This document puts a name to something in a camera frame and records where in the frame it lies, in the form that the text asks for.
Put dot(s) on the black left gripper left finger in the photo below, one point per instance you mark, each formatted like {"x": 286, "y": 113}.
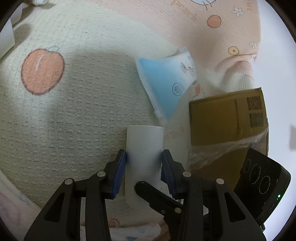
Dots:
{"x": 60, "y": 217}

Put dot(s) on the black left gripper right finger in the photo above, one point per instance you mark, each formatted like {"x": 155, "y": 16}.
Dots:
{"x": 210, "y": 210}

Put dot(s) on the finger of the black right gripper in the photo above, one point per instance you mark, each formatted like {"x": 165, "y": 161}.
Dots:
{"x": 157, "y": 200}

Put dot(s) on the white paper roll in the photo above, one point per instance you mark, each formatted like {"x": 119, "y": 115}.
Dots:
{"x": 144, "y": 146}

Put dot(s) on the brown cardboard box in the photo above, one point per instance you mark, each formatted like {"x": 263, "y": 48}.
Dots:
{"x": 223, "y": 128}

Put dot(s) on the light blue tissue pack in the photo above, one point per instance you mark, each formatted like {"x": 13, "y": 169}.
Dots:
{"x": 166, "y": 80}

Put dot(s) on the pink Hello Kitty blanket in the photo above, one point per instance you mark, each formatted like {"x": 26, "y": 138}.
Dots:
{"x": 70, "y": 86}

